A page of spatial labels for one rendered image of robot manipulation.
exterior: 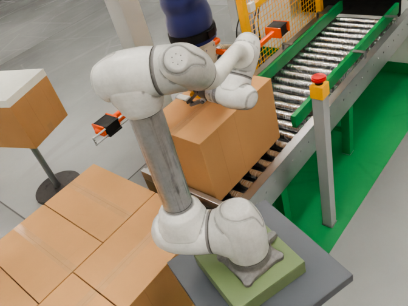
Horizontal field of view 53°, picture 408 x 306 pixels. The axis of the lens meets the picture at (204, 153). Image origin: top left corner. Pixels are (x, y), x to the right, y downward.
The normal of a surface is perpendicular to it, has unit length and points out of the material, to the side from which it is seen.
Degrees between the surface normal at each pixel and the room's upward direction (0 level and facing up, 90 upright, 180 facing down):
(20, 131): 90
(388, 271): 0
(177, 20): 76
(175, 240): 83
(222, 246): 84
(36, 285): 0
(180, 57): 50
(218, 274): 0
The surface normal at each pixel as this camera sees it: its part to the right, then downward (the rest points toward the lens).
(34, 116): 0.91, 0.04
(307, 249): -0.24, -0.76
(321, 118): -0.62, 0.60
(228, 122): 0.74, 0.26
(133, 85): -0.12, 0.62
